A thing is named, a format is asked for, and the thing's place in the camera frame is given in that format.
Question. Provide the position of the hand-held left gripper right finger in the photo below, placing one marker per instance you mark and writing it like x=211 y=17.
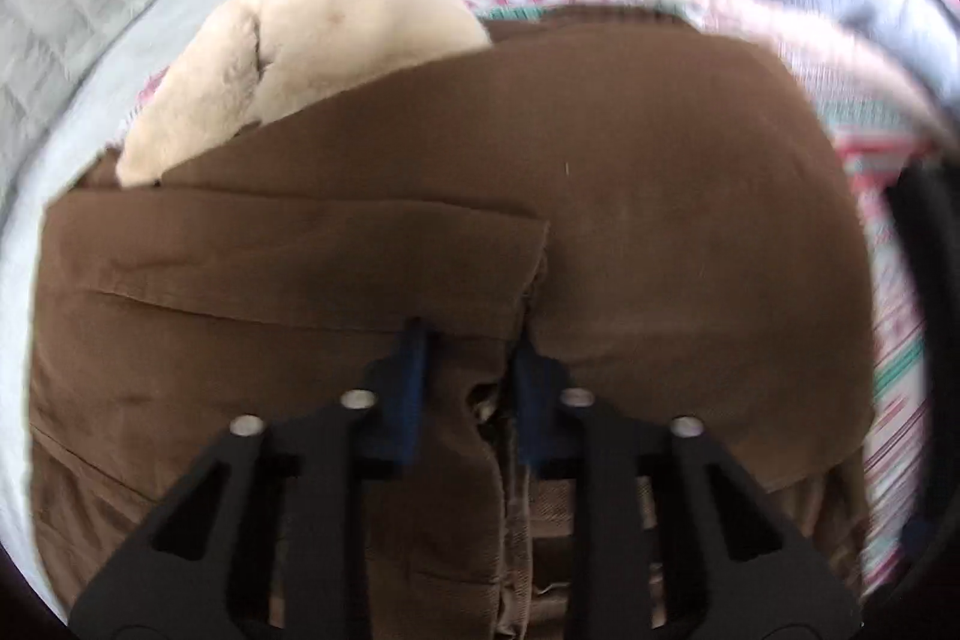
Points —
x=529 y=400

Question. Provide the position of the patterned pink green white blanket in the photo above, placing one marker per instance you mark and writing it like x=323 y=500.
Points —
x=892 y=340

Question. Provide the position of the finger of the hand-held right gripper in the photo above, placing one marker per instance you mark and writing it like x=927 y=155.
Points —
x=913 y=536

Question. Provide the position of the brown coat with cream lining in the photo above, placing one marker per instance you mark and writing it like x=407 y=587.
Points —
x=600 y=197

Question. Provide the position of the pink and white quilt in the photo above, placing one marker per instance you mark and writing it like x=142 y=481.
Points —
x=750 y=14

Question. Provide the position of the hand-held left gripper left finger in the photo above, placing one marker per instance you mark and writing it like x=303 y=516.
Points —
x=411 y=377

